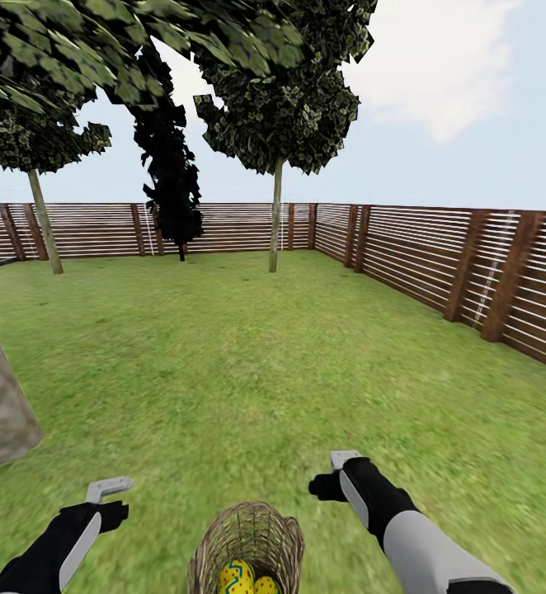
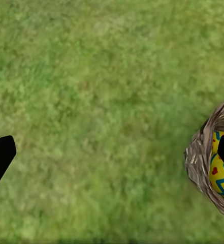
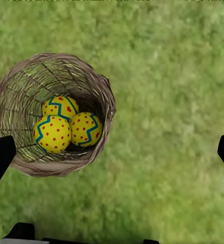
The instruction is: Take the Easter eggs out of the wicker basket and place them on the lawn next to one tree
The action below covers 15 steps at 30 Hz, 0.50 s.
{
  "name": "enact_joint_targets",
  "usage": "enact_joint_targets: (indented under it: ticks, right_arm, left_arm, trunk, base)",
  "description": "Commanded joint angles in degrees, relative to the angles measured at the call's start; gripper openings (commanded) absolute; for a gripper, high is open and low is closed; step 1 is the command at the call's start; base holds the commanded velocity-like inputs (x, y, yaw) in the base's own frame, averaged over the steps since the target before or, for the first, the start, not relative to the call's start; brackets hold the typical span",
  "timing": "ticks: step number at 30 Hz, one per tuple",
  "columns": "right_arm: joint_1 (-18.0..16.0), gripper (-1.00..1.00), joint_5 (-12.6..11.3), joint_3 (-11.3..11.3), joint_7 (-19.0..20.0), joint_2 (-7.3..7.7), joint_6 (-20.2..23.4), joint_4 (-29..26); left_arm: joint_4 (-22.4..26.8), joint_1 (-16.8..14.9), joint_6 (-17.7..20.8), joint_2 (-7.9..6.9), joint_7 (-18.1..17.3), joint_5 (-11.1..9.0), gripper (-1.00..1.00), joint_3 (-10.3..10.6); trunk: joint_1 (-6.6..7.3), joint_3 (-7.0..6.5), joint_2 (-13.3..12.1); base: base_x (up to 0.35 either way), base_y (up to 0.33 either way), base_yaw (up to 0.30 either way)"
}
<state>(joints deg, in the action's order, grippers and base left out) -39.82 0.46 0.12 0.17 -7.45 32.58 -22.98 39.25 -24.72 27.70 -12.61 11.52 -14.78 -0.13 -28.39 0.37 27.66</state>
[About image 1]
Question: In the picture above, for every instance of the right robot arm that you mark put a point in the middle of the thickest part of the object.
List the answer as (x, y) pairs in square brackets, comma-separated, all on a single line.
[(425, 560)]

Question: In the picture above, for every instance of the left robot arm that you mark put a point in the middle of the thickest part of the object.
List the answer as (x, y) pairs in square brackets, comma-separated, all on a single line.
[(49, 564)]

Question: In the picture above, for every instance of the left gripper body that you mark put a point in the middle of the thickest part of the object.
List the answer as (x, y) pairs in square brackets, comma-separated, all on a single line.
[(110, 515)]

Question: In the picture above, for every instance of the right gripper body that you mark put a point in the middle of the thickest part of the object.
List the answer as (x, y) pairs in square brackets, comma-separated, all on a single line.
[(327, 487)]

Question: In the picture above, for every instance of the wicker basket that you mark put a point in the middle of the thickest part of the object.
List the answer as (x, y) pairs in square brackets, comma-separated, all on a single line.
[(283, 563)]

